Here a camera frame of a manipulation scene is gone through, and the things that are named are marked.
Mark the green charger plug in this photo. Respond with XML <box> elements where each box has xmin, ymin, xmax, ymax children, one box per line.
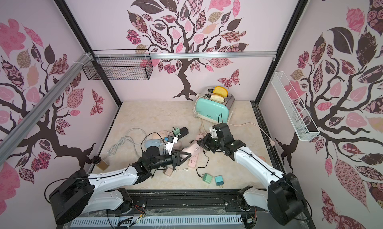
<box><xmin>202</xmin><ymin>173</ymin><xmax>213</xmax><ymax>184</ymax></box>

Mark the teal charger plug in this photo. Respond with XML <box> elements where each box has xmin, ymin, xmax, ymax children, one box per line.
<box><xmin>214</xmin><ymin>175</ymin><xmax>224</xmax><ymax>188</ymax></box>

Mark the pale toast slice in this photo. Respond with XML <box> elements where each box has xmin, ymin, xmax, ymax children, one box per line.
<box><xmin>210</xmin><ymin>94</ymin><xmax>225</xmax><ymax>103</ymax></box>

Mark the black mouse charging cable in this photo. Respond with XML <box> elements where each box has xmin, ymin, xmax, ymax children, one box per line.
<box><xmin>195</xmin><ymin>151</ymin><xmax>211</xmax><ymax>178</ymax></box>

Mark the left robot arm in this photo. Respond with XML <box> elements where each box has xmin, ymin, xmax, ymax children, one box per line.
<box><xmin>49</xmin><ymin>146</ymin><xmax>193</xmax><ymax>225</ymax></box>

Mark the grey coiled cable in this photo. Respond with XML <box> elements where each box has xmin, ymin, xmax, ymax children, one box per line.
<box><xmin>107</xmin><ymin>127</ymin><xmax>147</xmax><ymax>156</ymax></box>

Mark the pink power strip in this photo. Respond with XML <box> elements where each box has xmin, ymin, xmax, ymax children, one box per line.
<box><xmin>182</xmin><ymin>134</ymin><xmax>203</xmax><ymax>168</ymax></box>

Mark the blue mouse top left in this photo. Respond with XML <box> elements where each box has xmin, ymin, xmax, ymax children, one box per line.
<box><xmin>144</xmin><ymin>139</ymin><xmax>162</xmax><ymax>149</ymax></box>

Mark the black wire basket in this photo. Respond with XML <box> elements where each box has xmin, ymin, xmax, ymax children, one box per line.
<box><xmin>82</xmin><ymin>49</ymin><xmax>154</xmax><ymax>80</ymax></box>

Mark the black power strip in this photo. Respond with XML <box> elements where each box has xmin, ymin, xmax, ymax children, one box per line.
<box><xmin>177</xmin><ymin>127</ymin><xmax>189</xmax><ymax>139</ymax></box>

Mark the small brown jar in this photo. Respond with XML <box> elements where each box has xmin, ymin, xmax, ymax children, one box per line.
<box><xmin>91</xmin><ymin>156</ymin><xmax>109</xmax><ymax>171</ymax></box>

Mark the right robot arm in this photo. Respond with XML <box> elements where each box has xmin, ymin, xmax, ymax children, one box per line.
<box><xmin>197</xmin><ymin>123</ymin><xmax>308</xmax><ymax>226</ymax></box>

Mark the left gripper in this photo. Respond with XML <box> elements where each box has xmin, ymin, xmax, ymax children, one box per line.
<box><xmin>148</xmin><ymin>149</ymin><xmax>191</xmax><ymax>170</ymax></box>

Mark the yellow toast slice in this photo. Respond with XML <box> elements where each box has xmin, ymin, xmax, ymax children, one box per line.
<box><xmin>213</xmin><ymin>86</ymin><xmax>228</xmax><ymax>98</ymax></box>

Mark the mint green toaster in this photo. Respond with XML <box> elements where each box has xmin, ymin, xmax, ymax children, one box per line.
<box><xmin>193</xmin><ymin>86</ymin><xmax>235</xmax><ymax>124</ymax></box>

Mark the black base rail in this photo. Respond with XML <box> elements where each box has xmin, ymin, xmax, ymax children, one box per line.
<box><xmin>78</xmin><ymin>189</ymin><xmax>315</xmax><ymax>229</ymax></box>

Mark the white slotted cable duct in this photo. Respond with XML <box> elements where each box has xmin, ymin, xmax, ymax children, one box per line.
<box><xmin>68</xmin><ymin>215</ymin><xmax>243</xmax><ymax>229</ymax></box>

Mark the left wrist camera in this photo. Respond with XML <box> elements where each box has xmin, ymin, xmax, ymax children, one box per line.
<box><xmin>165</xmin><ymin>136</ymin><xmax>178</xmax><ymax>155</ymax></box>

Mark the pink mouse top left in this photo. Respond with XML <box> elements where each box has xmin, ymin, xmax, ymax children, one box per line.
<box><xmin>153</xmin><ymin>130</ymin><xmax>169</xmax><ymax>139</ymax></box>

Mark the green plug on black strip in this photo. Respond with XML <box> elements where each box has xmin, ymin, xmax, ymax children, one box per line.
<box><xmin>173</xmin><ymin>127</ymin><xmax>181</xmax><ymax>137</ymax></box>

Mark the pink charger plug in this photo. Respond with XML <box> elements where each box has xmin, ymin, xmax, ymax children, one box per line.
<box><xmin>164</xmin><ymin>167</ymin><xmax>174</xmax><ymax>177</ymax></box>

